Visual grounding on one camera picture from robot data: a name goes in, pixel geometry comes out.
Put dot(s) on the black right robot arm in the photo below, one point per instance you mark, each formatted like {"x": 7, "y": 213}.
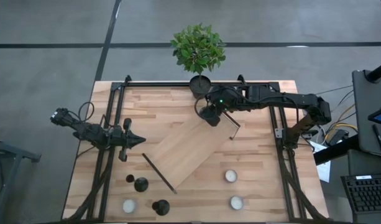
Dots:
{"x": 302, "y": 101}

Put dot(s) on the wooden shelf with black legs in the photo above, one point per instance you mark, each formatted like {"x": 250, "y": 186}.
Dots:
{"x": 190, "y": 149}

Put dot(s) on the grey metal stand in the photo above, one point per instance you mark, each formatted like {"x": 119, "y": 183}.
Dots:
{"x": 16, "y": 152}

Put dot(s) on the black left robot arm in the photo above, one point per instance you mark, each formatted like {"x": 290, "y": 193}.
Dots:
{"x": 84, "y": 130}

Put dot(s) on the black metal table frame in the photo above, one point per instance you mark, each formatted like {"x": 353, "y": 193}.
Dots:
{"x": 159, "y": 83}

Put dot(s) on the green plant in black pot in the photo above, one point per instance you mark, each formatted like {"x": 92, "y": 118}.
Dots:
{"x": 198, "y": 49}

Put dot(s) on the black pen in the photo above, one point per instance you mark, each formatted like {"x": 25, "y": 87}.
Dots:
{"x": 378, "y": 138}

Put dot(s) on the black computer keyboard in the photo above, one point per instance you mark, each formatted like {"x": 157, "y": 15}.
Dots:
{"x": 367, "y": 194}

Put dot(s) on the white paper sheet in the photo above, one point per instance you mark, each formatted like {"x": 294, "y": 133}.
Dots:
{"x": 324, "y": 169}

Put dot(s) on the tealight candle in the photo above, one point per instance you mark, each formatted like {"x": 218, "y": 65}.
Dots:
{"x": 231, "y": 175}
{"x": 129, "y": 206}
{"x": 236, "y": 202}

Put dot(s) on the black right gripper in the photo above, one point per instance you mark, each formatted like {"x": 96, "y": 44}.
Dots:
{"x": 222, "y": 98}

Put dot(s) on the grey side table top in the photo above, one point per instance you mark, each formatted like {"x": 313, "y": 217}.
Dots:
{"x": 362, "y": 109}

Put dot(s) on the black power adapter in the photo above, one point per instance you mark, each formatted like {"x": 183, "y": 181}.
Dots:
{"x": 338, "y": 137}

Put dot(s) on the black round pole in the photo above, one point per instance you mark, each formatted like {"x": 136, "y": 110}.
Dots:
{"x": 378, "y": 73}

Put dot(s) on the black desk beam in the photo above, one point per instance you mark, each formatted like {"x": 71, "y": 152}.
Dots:
{"x": 333, "y": 152}

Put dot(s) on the black candle stick holder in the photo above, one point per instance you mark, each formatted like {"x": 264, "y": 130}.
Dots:
{"x": 141, "y": 184}
{"x": 162, "y": 207}
{"x": 209, "y": 116}

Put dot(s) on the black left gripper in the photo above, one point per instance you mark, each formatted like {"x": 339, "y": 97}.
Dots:
{"x": 123, "y": 138}

